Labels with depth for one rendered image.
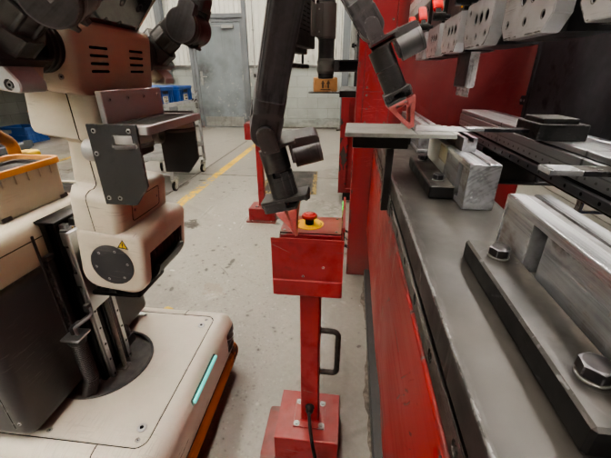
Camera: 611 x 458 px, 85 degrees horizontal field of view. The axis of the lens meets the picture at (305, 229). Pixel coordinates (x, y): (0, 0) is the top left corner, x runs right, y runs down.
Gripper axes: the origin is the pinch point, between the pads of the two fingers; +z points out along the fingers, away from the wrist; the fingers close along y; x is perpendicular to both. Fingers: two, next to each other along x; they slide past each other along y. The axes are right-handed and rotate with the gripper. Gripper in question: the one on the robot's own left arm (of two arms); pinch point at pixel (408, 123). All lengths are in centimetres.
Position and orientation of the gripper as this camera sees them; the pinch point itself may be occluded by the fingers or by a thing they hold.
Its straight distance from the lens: 95.4
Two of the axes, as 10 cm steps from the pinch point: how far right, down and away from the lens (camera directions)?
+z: 4.6, 8.3, 3.1
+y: 1.3, -4.1, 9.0
